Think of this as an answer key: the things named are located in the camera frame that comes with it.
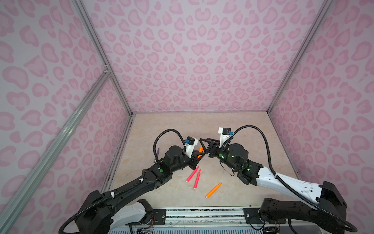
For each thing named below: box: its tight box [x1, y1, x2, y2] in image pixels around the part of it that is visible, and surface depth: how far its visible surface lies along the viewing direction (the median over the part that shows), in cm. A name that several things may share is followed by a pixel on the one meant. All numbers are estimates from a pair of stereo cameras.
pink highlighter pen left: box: [185, 166, 200, 183], surface depth 88 cm
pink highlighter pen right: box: [193, 169, 202, 189], surface depth 87 cm
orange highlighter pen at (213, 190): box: [205, 182, 223, 199], surface depth 83 cm
